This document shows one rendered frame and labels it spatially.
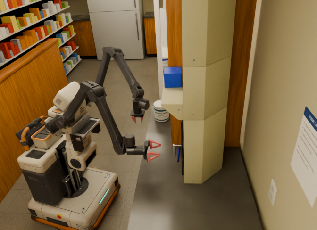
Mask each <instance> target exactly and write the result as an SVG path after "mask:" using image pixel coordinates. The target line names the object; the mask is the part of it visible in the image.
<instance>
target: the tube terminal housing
mask: <svg viewBox="0 0 317 230"><path fill-rule="evenodd" d="M230 67H231V56H230V57H227V58H225V59H222V60H220V61H218V62H215V63H213V64H211V65H209V66H201V67H183V129H184V183H194V184H202V183H203V182H205V181H206V180H207V179H208V178H210V177H211V176H212V175H214V174H215V173H216V172H218V171H219V170H220V169H222V162H223V151H224V140H225V124H226V113H227V101H228V90H229V79H230Z"/></svg>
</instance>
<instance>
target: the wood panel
mask: <svg viewBox="0 0 317 230"><path fill-rule="evenodd" d="M256 3H257V0H236V6H235V18H234V33H233V45H232V55H231V67H230V79H229V90H228V101H227V113H226V124H225V140H224V147H239V143H240V134H241V127H242V116H243V108H244V100H245V92H246V84H247V77H248V69H249V61H250V50H251V42H252V34H253V27H254V18H255V11H256ZM166 17H167V50H168V67H182V78H183V58H182V0H166ZM170 117H171V140H172V146H173V144H181V120H178V119H176V118H175V117H174V116H173V115H172V114H170Z"/></svg>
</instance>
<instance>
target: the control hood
mask: <svg viewBox="0 0 317 230"><path fill-rule="evenodd" d="M161 106H162V107H163V108H164V109H165V110H167V111H168V112H169V113H170V114H172V115H173V116H174V117H175V118H176V119H178V120H183V79H182V87H176V88H165V87H164V86H163V92H162V99H161Z"/></svg>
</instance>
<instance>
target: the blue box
mask: <svg viewBox="0 0 317 230"><path fill-rule="evenodd" d="M164 87H165V88H176V87H182V67H165V69H164Z"/></svg>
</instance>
